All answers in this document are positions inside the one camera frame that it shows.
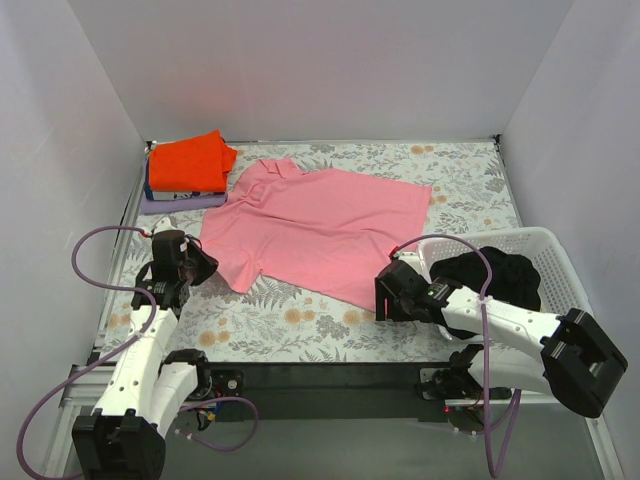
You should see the pink polo shirt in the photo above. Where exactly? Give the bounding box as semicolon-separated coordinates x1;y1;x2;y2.
200;158;431;311

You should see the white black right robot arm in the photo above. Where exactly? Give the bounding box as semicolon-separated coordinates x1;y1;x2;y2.
374;259;628;418

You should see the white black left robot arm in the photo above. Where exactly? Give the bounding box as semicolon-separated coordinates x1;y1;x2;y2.
72;230;218;479

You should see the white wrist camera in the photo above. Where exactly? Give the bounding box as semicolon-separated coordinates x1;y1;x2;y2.
141;216;177;238
391;251;423;272

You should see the black shirt in basket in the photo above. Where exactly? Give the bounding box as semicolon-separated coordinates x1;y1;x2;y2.
429;246;541;312

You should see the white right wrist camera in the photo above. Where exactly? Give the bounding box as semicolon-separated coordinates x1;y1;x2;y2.
391;251;423;272

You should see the aluminium front frame rail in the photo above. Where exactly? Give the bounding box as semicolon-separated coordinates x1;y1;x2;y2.
42;363;626;480

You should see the folded lavender shirt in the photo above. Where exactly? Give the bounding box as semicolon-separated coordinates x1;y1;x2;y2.
140;193;228;215

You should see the white plastic laundry basket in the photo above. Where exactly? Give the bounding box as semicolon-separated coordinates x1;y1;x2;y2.
412;226;588;342

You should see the folded orange shirt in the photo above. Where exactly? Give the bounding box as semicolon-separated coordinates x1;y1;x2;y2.
149;130;238;193

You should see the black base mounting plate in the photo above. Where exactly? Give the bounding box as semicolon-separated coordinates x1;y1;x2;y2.
190;362;480;422

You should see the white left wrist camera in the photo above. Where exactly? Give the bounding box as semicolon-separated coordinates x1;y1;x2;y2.
141;216;177;238

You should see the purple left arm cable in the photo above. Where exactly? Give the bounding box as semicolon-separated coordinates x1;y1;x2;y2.
17;225;260;479

